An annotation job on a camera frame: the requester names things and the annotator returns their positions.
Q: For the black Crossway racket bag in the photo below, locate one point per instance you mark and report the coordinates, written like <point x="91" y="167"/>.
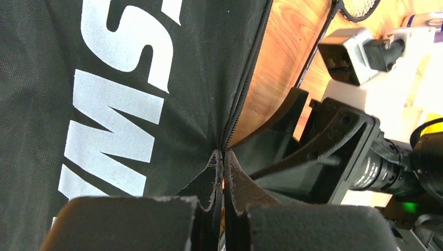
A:
<point x="115" y="99"/>

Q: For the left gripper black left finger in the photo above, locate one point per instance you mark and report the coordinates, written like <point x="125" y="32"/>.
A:
<point x="190" y="220"/>

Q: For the white shuttlecock tube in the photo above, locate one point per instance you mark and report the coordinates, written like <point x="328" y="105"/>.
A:
<point x="426" y="93"/>

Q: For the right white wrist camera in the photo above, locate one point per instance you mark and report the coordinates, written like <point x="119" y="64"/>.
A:
<point x="376" y="75"/>

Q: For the red blue drink can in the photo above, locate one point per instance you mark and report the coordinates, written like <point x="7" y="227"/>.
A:
<point x="433" y="19"/>

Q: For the yellow napa cabbage toy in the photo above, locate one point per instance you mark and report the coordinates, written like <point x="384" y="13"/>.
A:
<point x="434" y="128"/>

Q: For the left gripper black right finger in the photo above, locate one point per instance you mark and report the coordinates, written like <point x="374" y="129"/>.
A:
<point x="256" y="221"/>

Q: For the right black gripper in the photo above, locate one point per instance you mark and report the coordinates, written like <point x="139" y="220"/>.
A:
<point x="342" y="149"/>

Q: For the black badminton racket front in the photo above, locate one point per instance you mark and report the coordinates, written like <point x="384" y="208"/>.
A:
<point x="353" y="10"/>

